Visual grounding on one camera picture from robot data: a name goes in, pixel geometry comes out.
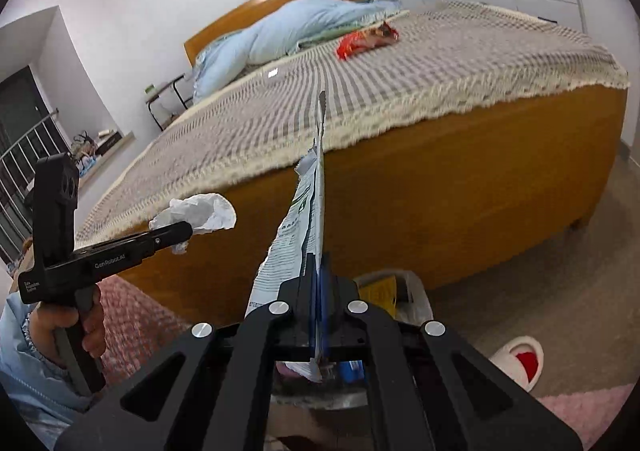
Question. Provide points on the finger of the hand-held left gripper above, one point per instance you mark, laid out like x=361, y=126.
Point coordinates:
x=170, y=233

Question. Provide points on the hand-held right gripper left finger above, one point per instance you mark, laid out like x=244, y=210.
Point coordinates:
x=302, y=311

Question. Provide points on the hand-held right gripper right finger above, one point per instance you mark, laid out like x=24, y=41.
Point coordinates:
x=326, y=316

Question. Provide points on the white plastic wrap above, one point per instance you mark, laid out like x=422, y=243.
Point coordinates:
x=205, y=211

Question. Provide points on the yellow packet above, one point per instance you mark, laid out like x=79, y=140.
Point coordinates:
x=380, y=293

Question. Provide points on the blue cardboard box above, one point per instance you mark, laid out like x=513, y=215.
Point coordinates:
x=351, y=371

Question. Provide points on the white packet with green print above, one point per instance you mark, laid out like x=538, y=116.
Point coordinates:
x=295, y=241

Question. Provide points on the person's left forearm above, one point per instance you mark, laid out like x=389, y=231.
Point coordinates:
x=25, y=381

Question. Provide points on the person's left hand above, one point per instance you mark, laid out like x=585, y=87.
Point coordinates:
x=47, y=331

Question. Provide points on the pile of assorted small items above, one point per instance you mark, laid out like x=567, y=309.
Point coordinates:
x=85, y=146

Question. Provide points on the metal railing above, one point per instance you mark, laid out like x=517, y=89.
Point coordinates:
x=30, y=134

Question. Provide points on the black rectangular box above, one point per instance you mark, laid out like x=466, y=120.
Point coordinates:
x=110, y=143

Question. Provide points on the pink fluffy rug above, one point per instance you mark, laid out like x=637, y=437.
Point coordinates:
x=580, y=411
x=135, y=321

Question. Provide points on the dark glass balcony door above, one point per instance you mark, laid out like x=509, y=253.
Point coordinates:
x=20, y=101

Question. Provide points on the black-framed bedside table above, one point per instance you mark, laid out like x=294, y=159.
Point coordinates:
x=162, y=92

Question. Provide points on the wooden bed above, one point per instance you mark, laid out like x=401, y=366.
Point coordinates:
x=450, y=211

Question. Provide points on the white and red slipper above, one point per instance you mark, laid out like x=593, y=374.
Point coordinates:
x=505, y=356

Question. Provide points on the small clear plastic wrap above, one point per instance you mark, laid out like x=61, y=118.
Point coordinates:
x=273, y=73

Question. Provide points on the light blue duvet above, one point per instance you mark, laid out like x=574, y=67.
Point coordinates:
x=280, y=26

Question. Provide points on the orange snack bag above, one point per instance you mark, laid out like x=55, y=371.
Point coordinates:
x=350, y=46

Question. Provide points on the dark red snack wrapper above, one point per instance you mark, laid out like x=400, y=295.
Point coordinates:
x=387, y=33

